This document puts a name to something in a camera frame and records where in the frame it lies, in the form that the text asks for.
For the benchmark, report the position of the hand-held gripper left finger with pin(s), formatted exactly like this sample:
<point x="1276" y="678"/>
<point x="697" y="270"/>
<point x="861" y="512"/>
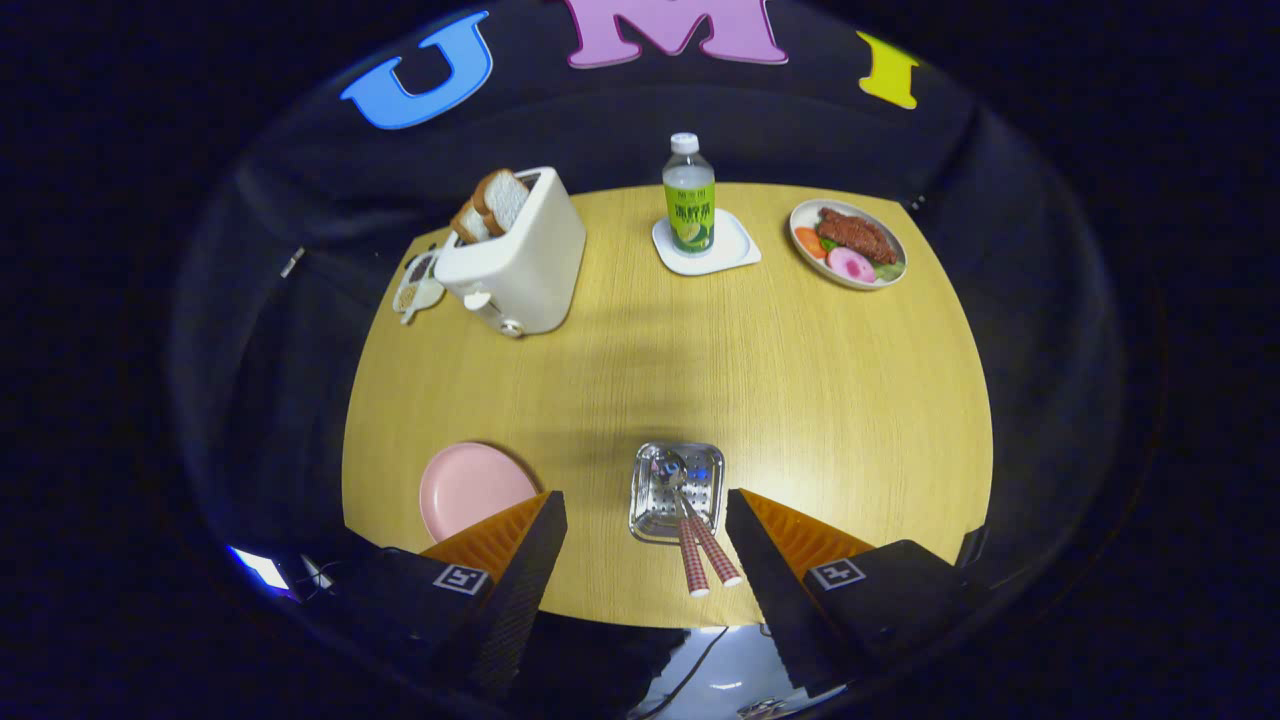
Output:
<point x="525" y="590"/>

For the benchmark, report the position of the white cloth clip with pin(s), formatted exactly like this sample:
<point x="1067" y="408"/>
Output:
<point x="292" y="262"/>

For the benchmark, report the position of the perforated metal tray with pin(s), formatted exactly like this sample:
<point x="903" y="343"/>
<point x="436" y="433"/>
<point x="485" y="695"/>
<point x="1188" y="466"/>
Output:
<point x="650" y="510"/>

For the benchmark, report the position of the brown meat slice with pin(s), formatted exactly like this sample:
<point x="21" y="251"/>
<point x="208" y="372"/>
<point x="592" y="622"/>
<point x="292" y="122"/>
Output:
<point x="858" y="235"/>

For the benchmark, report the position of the white plate of food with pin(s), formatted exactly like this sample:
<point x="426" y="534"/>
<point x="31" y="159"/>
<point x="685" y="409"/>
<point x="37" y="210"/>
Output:
<point x="805" y="268"/>

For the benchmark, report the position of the black backdrop cloth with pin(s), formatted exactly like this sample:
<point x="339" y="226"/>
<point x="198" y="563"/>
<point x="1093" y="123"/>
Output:
<point x="280" y="350"/>

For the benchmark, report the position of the green label water bottle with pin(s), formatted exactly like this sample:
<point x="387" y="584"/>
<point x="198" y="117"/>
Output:
<point x="689" y="200"/>

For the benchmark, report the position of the white bread slice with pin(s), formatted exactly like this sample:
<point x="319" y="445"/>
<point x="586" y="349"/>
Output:
<point x="505" y="198"/>
<point x="468" y="225"/>

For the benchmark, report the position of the orange carrot piece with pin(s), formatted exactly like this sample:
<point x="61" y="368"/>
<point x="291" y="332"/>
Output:
<point x="810" y="243"/>

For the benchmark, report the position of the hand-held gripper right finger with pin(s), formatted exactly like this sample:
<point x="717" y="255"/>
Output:
<point x="765" y="590"/>

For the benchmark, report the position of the white divided bean dish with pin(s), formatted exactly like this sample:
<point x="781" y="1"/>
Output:
<point x="412" y="295"/>

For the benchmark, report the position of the pink round plate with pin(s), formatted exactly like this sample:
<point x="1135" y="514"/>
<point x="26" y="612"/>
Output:
<point x="470" y="490"/>

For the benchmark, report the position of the pink round ham slice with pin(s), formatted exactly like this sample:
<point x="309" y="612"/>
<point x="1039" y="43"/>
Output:
<point x="852" y="266"/>

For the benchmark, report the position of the white toaster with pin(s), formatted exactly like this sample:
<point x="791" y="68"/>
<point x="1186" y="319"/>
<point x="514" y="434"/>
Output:
<point x="530" y="265"/>

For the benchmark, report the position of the white square coaster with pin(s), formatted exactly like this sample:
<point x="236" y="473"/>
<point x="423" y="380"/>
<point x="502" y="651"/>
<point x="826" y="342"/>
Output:
<point x="735" y="252"/>

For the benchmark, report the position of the laptop screen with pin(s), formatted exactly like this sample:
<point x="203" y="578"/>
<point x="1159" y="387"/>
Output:
<point x="260" y="568"/>

